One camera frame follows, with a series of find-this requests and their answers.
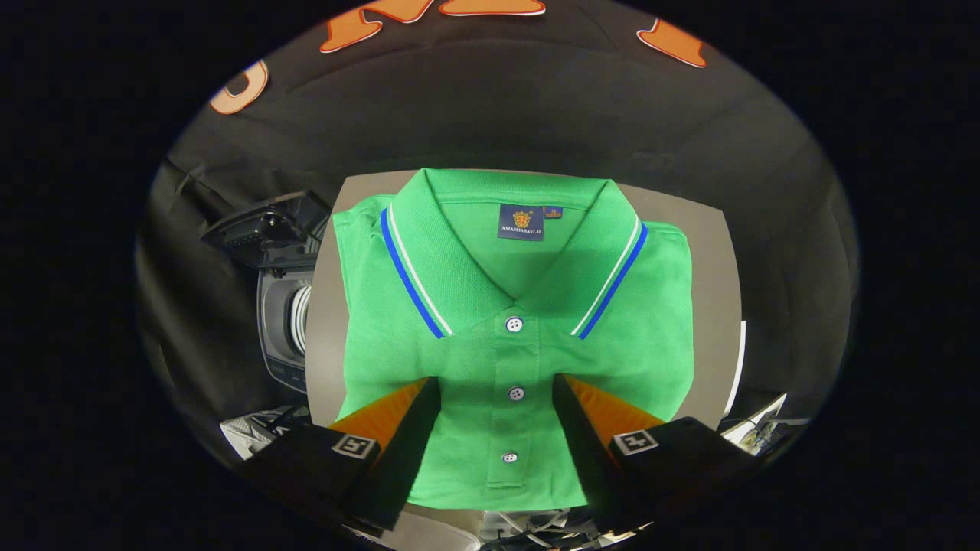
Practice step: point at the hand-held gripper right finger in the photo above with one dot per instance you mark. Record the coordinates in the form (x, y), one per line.
(586, 451)

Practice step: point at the green polo shirt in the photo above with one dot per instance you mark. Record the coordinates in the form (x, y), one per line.
(651, 306)

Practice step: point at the grey cabinet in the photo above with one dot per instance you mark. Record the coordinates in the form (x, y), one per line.
(716, 306)

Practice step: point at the white crumpled sheet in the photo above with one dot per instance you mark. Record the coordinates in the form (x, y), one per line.
(245, 428)

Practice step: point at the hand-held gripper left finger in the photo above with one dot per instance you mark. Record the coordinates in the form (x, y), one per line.
(406, 451)

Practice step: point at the black backdrop cloth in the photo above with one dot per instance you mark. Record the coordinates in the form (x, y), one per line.
(536, 115)

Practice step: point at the dark washing machine lid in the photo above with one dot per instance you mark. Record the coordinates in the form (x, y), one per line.
(260, 229)

